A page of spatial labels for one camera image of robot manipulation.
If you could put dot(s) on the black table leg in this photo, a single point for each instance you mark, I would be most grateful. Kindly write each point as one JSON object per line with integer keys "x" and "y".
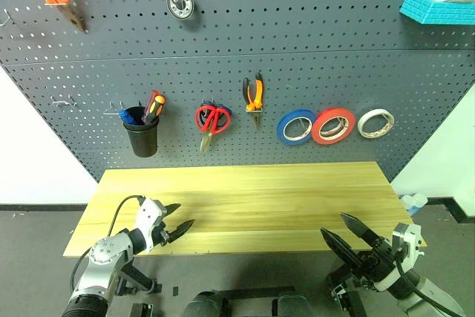
{"x": 347, "y": 294}
{"x": 139, "y": 276}

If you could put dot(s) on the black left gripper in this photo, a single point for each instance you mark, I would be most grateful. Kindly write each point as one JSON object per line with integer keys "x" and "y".
{"x": 163, "y": 237}

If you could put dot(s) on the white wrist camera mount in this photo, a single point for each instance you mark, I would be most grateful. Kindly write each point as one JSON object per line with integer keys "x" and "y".
{"x": 148, "y": 217}
{"x": 406, "y": 242}

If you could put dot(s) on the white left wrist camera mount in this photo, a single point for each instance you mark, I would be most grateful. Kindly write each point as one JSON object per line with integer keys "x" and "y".
{"x": 148, "y": 217}

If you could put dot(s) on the small orange black pliers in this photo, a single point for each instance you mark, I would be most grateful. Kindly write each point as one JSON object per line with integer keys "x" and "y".
{"x": 254, "y": 103}

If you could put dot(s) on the white tape roll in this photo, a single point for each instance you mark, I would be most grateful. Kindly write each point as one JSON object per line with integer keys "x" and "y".
{"x": 371, "y": 113}

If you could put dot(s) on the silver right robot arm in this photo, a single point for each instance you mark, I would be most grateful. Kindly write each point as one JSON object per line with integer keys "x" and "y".
{"x": 426, "y": 291}

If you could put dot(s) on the dark grey pegboard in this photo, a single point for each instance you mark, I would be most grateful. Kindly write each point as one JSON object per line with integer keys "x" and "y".
{"x": 259, "y": 46}

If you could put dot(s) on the black caster block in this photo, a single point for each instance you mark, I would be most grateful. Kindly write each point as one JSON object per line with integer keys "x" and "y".
{"x": 143, "y": 310}

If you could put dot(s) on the black pen cup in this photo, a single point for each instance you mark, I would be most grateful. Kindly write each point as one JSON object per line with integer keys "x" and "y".
{"x": 144, "y": 142}

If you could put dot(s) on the black table crossbar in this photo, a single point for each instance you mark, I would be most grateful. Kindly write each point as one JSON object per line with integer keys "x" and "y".
{"x": 259, "y": 292}

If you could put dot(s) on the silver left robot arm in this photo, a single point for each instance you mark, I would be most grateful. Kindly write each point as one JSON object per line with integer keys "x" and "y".
{"x": 107, "y": 254}

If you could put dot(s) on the cyan brick-pattern holder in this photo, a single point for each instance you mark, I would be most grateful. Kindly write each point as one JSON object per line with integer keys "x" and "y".
{"x": 430, "y": 10}

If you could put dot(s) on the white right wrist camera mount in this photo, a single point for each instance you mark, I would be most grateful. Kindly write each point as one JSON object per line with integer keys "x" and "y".
{"x": 406, "y": 242}

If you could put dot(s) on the black baseboard strip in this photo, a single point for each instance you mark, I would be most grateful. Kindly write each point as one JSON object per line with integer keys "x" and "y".
{"x": 37, "y": 207}

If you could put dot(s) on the wide red tape roll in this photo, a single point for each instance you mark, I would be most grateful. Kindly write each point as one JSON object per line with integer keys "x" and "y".
{"x": 319, "y": 133}

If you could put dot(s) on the small black floor piece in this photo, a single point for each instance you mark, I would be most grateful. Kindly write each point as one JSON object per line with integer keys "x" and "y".
{"x": 175, "y": 290}

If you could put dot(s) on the round metal disc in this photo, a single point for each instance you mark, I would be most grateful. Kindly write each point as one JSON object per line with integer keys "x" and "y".
{"x": 172, "y": 3}

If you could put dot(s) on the blue tape roll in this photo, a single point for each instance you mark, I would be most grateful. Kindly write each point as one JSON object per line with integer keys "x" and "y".
{"x": 282, "y": 129}

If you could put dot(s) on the clear plastic bottle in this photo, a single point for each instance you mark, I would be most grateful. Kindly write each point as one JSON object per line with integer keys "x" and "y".
{"x": 408, "y": 203}
{"x": 421, "y": 200}

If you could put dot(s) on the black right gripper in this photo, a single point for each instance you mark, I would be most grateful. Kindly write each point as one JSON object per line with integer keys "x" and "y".
{"x": 375, "y": 261}

